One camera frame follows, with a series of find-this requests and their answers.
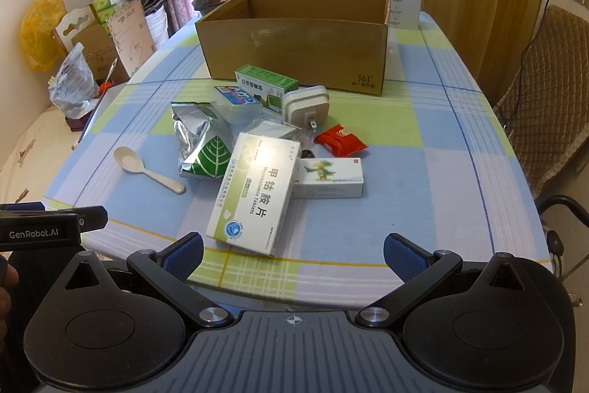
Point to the black bag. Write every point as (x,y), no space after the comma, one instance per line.
(154,1)

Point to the desktop with checked tablecloth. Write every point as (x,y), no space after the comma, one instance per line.
(414,144)

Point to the yellow plastic bag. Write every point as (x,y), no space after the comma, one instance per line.
(39,34)

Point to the black metal frame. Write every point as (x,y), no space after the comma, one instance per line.
(554,241)

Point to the brown quilted chair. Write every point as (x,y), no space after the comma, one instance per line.
(552,75)

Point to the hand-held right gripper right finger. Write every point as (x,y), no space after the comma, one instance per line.
(405,257)

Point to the silver green foil pouch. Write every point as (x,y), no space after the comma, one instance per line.
(202,144)

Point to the red candy packet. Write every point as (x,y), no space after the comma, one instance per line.
(340,139)

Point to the white parrot print medicine box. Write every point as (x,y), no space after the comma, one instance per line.
(331,181)

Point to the person's left hand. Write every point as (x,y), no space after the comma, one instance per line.
(7,278)

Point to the clear floss box blue label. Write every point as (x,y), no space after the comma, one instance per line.
(237,103)

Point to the green tissue pack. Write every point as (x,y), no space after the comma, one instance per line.
(103,4)

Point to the brown cardboard hanger box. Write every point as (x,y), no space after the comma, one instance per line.
(87,43)

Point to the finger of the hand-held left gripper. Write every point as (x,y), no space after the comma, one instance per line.
(25,207)
(94,219)

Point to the white plastic spoon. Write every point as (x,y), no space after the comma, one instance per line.
(129,160)

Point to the clear plastic bag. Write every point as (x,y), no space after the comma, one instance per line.
(73,84)

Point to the large white green medicine box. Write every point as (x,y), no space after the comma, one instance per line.
(253,199)

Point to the white plug-in adapter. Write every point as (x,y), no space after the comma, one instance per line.
(303,105)

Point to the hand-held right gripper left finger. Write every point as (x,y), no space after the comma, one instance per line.
(184,257)

